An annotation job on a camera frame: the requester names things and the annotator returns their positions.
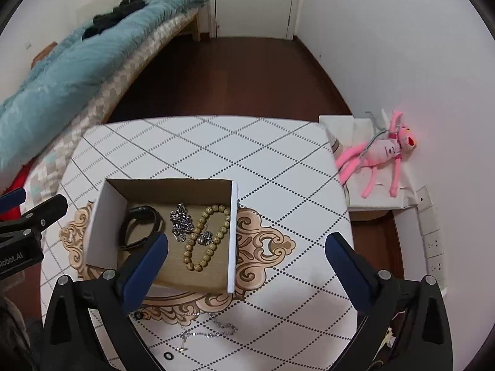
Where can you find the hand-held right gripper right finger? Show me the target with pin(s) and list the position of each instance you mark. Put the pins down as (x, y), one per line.
(346, 272)

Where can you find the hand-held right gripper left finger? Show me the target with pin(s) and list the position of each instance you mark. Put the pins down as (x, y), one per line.
(146, 268)

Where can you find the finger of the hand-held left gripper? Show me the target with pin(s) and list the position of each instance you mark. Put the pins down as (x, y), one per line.
(11, 198)
(46, 210)

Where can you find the white cardboard box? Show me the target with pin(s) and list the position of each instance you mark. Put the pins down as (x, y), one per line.
(108, 216)

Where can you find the red cloth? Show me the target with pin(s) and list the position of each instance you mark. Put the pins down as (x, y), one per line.
(15, 185)

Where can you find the small silver pendant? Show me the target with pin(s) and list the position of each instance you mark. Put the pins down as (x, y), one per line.
(204, 237)

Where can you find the dark cloth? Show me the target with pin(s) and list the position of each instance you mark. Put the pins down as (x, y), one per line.
(13, 332)

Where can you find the white box stand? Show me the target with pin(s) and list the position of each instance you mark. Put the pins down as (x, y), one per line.
(383, 197)

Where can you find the white diamond-pattern tablecloth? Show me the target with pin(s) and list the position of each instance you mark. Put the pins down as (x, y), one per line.
(270, 185)

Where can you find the pink plush toy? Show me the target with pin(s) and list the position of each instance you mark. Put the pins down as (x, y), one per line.
(381, 150)

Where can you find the light blue fluffy blanket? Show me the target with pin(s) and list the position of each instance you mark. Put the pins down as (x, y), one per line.
(69, 69)

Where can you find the beige patterned mattress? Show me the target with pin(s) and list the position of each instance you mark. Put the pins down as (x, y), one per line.
(116, 81)

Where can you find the black cloth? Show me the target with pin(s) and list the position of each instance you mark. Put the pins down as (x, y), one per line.
(116, 11)

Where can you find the white door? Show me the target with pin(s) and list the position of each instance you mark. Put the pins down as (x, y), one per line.
(255, 4)

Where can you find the wooden bed frame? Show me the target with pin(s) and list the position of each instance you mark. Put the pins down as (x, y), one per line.
(196, 27)

